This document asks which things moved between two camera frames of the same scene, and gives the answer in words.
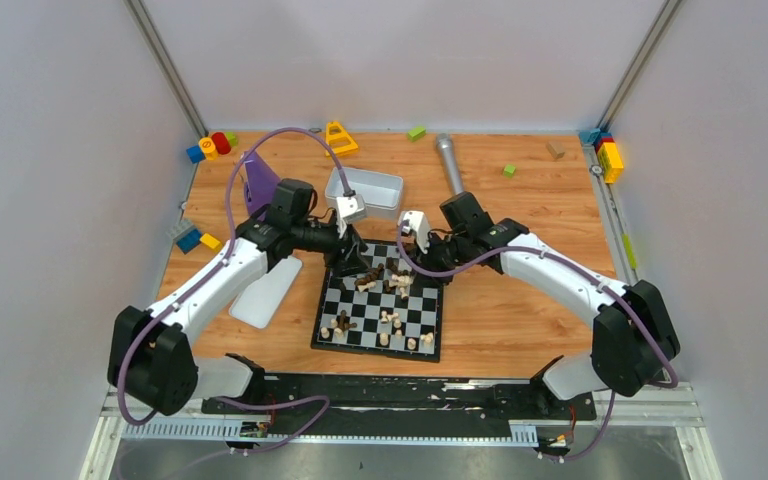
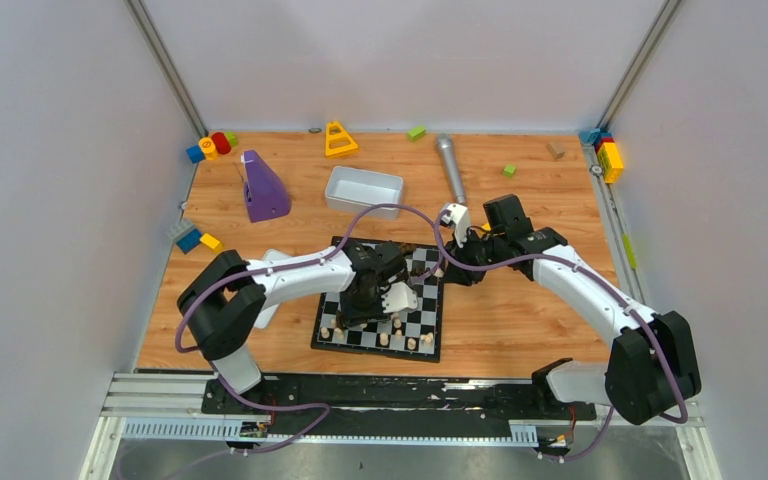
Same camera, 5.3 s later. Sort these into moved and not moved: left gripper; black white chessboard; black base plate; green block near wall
Moved: left gripper
Not moved: black white chessboard; green block near wall; black base plate
